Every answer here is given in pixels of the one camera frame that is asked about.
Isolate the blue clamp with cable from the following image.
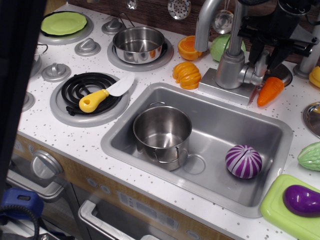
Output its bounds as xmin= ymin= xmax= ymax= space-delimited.
xmin=0 ymin=187 xmax=44 ymax=240

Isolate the steel lid at right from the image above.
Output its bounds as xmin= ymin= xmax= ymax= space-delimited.
xmin=303 ymin=102 xmax=320 ymax=138

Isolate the grey stove knob front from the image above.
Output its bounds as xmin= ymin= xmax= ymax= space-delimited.
xmin=41 ymin=62 xmax=71 ymax=83

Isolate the silver toy faucet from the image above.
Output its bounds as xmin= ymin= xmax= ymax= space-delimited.
xmin=194 ymin=0 xmax=261 ymax=107

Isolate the orange toy carrot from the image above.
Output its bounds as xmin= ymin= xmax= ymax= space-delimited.
xmin=257 ymin=77 xmax=285 ymax=107

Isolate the hanging steel ladle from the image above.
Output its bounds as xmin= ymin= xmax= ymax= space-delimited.
xmin=212 ymin=0 xmax=234 ymax=34

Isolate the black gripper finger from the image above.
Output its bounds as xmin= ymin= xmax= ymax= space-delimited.
xmin=268 ymin=46 xmax=293 ymax=70
xmin=249 ymin=38 xmax=265 ymax=64

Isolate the dark foreground post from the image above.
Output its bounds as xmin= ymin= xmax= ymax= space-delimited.
xmin=0 ymin=0 xmax=47 ymax=188

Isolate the orange toy half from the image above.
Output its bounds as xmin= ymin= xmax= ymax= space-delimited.
xmin=177 ymin=35 xmax=202 ymax=61

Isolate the silver oven dial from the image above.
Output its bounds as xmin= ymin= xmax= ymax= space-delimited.
xmin=30 ymin=149 xmax=64 ymax=180

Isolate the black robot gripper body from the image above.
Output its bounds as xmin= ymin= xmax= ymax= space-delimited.
xmin=237 ymin=14 xmax=319 ymax=52

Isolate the green cutting board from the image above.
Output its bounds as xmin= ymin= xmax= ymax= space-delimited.
xmin=260 ymin=174 xmax=320 ymax=240

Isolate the black coil burner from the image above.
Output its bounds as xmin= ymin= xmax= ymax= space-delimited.
xmin=61 ymin=72 xmax=116 ymax=116

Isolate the yellow toy pepper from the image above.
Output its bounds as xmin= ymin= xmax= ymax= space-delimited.
xmin=309 ymin=66 xmax=320 ymax=88

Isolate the grey stove knob middle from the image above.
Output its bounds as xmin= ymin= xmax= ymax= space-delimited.
xmin=74 ymin=38 xmax=101 ymax=57

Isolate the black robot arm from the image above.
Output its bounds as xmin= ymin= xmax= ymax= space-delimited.
xmin=237 ymin=0 xmax=320 ymax=70

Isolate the light green toy vegetable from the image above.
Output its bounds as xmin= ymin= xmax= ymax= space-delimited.
xmin=297 ymin=142 xmax=320 ymax=172

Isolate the grey stove knob back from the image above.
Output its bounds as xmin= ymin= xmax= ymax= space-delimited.
xmin=101 ymin=17 xmax=125 ymax=35

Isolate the silver oven door handle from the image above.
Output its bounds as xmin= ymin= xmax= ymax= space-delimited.
xmin=78 ymin=200 xmax=142 ymax=240

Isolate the purple striped toy onion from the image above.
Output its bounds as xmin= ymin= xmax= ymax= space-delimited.
xmin=225 ymin=144 xmax=263 ymax=179

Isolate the orange toy pumpkin piece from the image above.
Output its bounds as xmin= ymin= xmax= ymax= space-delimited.
xmin=172 ymin=62 xmax=202 ymax=90

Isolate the grey stove knob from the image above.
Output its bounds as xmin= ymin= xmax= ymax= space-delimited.
xmin=101 ymin=17 xmax=125 ymax=35
xmin=41 ymin=62 xmax=71 ymax=83
xmin=74 ymin=38 xmax=101 ymax=57

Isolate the green toy plate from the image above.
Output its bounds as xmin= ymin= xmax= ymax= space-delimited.
xmin=40 ymin=11 xmax=88 ymax=36

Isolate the silver faucet lever handle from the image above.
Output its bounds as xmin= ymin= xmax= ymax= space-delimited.
xmin=238 ymin=49 xmax=270 ymax=86

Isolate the hanging slotted spoon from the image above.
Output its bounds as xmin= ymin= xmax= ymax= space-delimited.
xmin=167 ymin=0 xmax=192 ymax=20

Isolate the grey sink basin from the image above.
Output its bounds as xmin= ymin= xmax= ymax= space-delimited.
xmin=101 ymin=83 xmax=293 ymax=218

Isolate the hanging steel utensil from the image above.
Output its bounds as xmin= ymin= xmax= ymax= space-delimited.
xmin=125 ymin=0 xmax=138 ymax=10

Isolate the steel pot in sink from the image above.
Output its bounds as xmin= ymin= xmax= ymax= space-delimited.
xmin=132 ymin=101 xmax=192 ymax=171

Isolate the purple toy eggplant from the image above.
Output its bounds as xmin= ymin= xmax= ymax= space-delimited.
xmin=282 ymin=184 xmax=320 ymax=218

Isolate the steel saucepan on burner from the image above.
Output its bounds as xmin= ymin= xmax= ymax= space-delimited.
xmin=111 ymin=25 xmax=168 ymax=65

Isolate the yellow handled toy knife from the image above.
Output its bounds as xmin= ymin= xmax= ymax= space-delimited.
xmin=78 ymin=72 xmax=135 ymax=113

